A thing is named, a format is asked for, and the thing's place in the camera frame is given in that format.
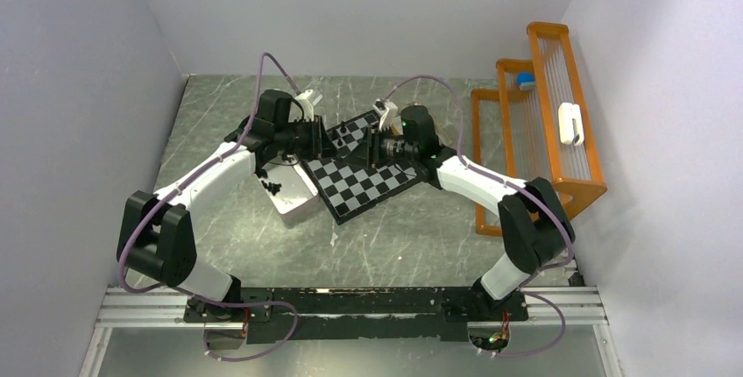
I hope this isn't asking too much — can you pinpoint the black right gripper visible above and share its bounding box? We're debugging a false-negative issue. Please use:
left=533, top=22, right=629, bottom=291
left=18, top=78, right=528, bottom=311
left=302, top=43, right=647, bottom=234
left=343, top=122, right=418, bottom=169

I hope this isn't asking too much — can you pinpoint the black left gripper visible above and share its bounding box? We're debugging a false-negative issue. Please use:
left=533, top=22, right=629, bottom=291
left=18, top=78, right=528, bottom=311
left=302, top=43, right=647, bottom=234
left=275, top=115, right=341, bottom=160

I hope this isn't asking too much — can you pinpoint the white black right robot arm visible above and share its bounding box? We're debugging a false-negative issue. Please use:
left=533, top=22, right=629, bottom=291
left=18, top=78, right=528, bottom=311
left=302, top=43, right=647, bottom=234
left=342, top=105, right=575, bottom=319

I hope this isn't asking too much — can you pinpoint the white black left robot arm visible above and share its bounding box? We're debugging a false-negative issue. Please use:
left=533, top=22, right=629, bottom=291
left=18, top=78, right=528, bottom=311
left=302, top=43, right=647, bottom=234
left=117, top=89, right=336, bottom=321

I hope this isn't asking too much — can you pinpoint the black chess pieces pile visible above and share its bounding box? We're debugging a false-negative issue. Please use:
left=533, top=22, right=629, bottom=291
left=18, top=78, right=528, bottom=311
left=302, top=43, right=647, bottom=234
left=256, top=169, right=282, bottom=196

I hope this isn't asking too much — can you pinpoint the black white chessboard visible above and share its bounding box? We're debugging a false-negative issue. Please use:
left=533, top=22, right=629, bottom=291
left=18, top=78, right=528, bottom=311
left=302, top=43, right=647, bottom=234
left=300, top=110, right=421, bottom=224

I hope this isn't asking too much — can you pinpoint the pink metal tin box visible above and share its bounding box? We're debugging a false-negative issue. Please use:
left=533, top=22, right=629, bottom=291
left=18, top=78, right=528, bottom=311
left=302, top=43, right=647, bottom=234
left=262, top=160, right=320, bottom=228

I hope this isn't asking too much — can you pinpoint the orange wooden rack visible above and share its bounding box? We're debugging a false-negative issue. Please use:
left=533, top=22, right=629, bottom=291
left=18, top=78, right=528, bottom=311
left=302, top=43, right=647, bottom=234
left=470, top=22, right=607, bottom=219

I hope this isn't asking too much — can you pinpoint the blue round object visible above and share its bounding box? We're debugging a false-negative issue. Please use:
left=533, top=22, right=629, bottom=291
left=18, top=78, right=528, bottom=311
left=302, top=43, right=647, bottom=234
left=516, top=72, right=536, bottom=92

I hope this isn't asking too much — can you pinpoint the white plastic clip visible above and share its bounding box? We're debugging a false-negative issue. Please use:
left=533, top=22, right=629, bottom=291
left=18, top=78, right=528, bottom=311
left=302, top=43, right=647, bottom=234
left=558, top=103, right=585, bottom=146

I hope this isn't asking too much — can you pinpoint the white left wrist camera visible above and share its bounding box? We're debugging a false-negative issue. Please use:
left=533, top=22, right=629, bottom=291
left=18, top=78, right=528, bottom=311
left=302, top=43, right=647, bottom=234
left=289, top=89, right=323, bottom=122

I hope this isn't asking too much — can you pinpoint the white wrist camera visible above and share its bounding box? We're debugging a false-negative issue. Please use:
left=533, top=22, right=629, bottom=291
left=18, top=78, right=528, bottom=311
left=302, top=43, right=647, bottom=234
left=289, top=89, right=323, bottom=122
left=372, top=99, right=399, bottom=132

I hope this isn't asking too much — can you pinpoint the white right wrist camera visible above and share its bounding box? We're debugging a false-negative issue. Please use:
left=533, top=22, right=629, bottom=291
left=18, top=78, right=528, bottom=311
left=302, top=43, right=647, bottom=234
left=372, top=99, right=399, bottom=132

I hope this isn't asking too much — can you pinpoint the black mounting rail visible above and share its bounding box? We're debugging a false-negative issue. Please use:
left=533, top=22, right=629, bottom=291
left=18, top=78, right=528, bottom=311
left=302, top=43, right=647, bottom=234
left=182, top=287, right=529, bottom=344

